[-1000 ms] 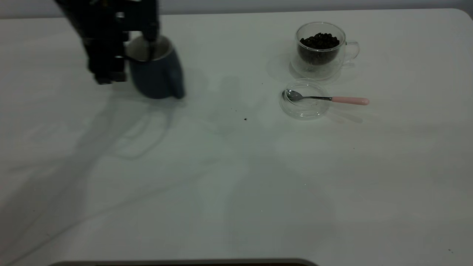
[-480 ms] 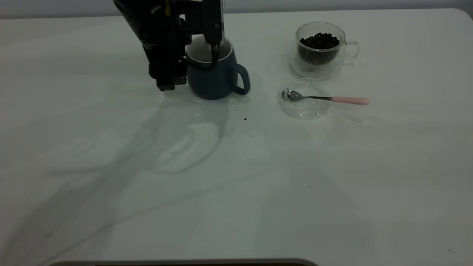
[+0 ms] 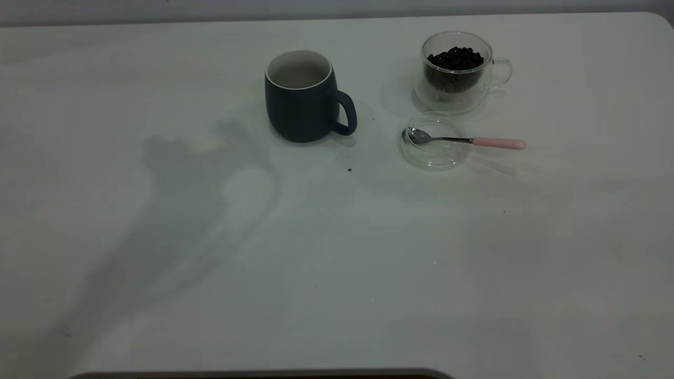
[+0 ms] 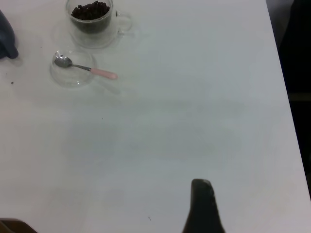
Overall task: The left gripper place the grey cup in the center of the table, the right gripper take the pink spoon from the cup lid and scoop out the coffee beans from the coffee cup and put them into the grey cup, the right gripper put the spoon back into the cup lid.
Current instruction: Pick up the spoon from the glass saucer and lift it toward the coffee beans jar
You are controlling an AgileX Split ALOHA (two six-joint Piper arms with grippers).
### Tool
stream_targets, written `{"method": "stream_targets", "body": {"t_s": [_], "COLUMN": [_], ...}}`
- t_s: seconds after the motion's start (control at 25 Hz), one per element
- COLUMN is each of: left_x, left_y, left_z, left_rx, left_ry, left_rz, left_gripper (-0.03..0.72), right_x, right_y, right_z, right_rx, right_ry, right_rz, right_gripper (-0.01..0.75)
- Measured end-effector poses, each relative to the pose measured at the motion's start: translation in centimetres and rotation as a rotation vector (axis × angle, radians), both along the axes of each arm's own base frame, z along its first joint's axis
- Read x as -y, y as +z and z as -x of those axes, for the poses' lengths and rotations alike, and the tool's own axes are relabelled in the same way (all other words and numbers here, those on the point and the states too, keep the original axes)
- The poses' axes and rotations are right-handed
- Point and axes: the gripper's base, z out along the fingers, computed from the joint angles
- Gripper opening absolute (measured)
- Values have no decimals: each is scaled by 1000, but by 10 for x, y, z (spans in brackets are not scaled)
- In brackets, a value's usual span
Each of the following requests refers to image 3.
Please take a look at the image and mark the dark grey ceramic mug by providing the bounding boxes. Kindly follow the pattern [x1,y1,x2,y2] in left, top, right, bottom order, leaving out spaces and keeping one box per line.
[264,49,358,144]

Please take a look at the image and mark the metal spoon pink handle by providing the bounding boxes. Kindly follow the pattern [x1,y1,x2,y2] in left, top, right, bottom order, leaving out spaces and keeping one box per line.
[406,127,527,151]

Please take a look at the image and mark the roasted coffee beans pile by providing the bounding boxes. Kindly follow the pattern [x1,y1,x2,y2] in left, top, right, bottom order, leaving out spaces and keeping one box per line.
[424,47,485,94]

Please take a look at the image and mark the small clear glass dish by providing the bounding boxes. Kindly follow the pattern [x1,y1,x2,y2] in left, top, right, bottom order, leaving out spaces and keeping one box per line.
[398,112,472,171]

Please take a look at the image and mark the clear double-wall glass cup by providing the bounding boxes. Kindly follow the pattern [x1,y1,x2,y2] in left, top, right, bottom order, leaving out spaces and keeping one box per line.
[413,31,513,115]

